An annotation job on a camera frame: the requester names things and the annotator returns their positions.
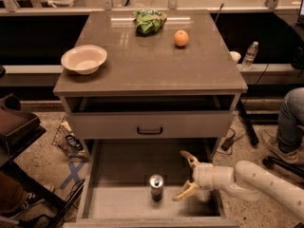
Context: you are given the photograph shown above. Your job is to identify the black chair base right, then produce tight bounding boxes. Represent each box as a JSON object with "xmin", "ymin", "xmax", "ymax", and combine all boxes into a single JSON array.
[{"xmin": 262, "ymin": 157, "xmax": 304, "ymax": 179}]

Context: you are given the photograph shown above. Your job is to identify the white bowl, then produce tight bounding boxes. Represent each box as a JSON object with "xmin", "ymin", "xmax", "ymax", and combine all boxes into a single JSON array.
[{"xmin": 61, "ymin": 45, "xmax": 107, "ymax": 75}]

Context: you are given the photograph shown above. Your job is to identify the open bottom drawer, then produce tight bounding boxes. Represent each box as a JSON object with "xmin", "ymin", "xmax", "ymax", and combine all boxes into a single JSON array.
[{"xmin": 64, "ymin": 139, "xmax": 239, "ymax": 228}]

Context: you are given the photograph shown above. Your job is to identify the white cup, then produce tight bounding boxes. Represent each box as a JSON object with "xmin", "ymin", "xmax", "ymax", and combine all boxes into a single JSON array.
[{"xmin": 230, "ymin": 51, "xmax": 241, "ymax": 64}]

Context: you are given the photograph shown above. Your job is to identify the seated person in jeans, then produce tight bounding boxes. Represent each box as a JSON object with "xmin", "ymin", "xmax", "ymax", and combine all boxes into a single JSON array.
[{"xmin": 259, "ymin": 86, "xmax": 304, "ymax": 164}]

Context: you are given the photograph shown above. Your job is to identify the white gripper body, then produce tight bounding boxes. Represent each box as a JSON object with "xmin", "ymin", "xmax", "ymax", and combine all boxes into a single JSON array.
[{"xmin": 193, "ymin": 162, "xmax": 234, "ymax": 190}]

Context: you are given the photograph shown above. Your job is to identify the grey drawer cabinet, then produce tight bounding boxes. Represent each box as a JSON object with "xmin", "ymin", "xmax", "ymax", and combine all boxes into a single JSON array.
[{"xmin": 54, "ymin": 10, "xmax": 247, "ymax": 158}]

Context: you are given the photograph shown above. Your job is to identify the wire basket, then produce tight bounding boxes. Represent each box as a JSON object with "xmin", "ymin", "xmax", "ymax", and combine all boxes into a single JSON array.
[{"xmin": 52, "ymin": 118, "xmax": 87, "ymax": 161}]

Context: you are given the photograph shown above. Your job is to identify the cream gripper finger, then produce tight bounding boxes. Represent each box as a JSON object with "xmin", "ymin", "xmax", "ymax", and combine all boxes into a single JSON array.
[
  {"xmin": 172, "ymin": 180, "xmax": 199, "ymax": 201},
  {"xmin": 180, "ymin": 150, "xmax": 200, "ymax": 169}
]

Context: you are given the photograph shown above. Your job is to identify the orange fruit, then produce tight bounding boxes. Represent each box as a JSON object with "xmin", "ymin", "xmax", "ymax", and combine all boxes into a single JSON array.
[{"xmin": 174, "ymin": 30, "xmax": 189, "ymax": 47}]

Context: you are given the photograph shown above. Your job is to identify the redbull can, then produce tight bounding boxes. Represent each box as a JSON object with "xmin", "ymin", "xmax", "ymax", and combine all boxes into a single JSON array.
[{"xmin": 149, "ymin": 174, "xmax": 163, "ymax": 201}]

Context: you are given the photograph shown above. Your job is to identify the closed drawer with handle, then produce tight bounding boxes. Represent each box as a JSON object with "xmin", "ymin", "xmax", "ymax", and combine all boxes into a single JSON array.
[{"xmin": 66, "ymin": 112, "xmax": 235, "ymax": 139}]

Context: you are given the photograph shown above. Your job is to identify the black power adapter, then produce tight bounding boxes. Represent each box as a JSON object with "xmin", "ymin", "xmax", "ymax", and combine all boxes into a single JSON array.
[{"xmin": 220, "ymin": 137, "xmax": 234, "ymax": 151}]

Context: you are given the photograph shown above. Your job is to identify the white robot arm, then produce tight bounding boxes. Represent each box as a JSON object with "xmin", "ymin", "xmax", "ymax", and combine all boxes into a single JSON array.
[{"xmin": 172, "ymin": 150, "xmax": 304, "ymax": 222}]

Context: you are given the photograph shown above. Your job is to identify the dark chair left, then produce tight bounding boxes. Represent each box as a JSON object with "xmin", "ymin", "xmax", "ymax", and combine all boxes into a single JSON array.
[{"xmin": 0, "ymin": 95, "xmax": 85, "ymax": 228}]

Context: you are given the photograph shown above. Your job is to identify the person's sneaker left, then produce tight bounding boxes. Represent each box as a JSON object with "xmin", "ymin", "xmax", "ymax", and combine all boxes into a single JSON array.
[{"xmin": 0, "ymin": 183, "xmax": 44, "ymax": 218}]

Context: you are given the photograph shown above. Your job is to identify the clear water bottle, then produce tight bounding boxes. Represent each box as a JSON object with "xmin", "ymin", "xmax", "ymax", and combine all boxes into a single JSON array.
[{"xmin": 241, "ymin": 41, "xmax": 258, "ymax": 70}]

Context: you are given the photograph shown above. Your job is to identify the green chip bag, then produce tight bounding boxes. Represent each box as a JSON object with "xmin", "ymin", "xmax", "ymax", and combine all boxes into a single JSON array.
[{"xmin": 132, "ymin": 9, "xmax": 167, "ymax": 34}]

